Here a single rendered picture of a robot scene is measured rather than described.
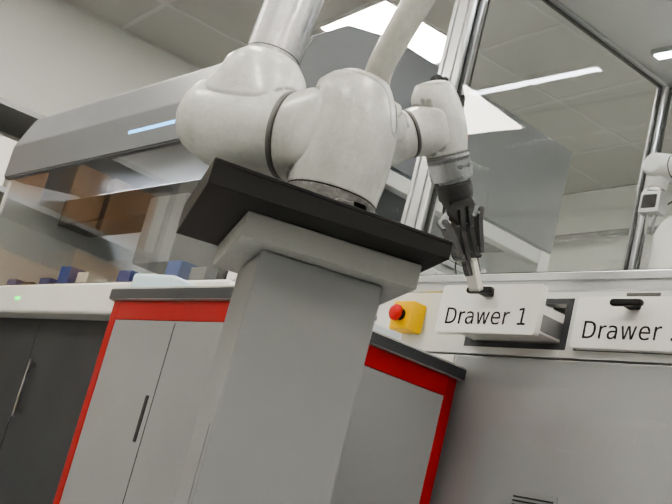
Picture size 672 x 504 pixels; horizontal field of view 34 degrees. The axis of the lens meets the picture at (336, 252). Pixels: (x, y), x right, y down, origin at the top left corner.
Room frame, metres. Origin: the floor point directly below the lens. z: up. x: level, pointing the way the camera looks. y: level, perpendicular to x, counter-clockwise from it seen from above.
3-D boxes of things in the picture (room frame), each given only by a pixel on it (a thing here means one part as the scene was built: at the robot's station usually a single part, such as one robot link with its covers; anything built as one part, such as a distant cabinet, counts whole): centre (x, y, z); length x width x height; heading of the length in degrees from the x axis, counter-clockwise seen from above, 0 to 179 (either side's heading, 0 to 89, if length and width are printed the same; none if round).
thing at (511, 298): (2.31, -0.35, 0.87); 0.29 x 0.02 x 0.11; 37
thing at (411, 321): (2.62, -0.20, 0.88); 0.07 x 0.05 x 0.07; 37
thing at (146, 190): (3.94, 0.34, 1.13); 1.78 x 1.14 x 0.45; 37
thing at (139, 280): (2.55, 0.36, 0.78); 0.15 x 0.10 x 0.04; 47
